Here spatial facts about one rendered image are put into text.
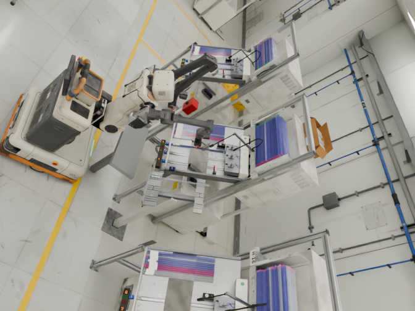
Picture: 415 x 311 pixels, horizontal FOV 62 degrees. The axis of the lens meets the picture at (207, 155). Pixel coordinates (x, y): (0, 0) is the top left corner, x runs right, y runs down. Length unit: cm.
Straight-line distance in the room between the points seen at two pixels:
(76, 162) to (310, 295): 208
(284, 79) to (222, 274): 241
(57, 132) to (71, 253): 104
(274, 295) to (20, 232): 192
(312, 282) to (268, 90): 246
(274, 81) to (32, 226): 289
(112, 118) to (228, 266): 142
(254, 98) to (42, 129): 252
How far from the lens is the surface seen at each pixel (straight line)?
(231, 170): 311
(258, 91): 424
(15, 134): 298
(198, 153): 379
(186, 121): 256
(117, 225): 345
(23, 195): 313
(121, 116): 275
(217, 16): 738
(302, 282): 252
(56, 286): 308
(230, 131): 354
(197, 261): 265
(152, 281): 260
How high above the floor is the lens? 267
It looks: 32 degrees down
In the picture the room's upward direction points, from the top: 63 degrees clockwise
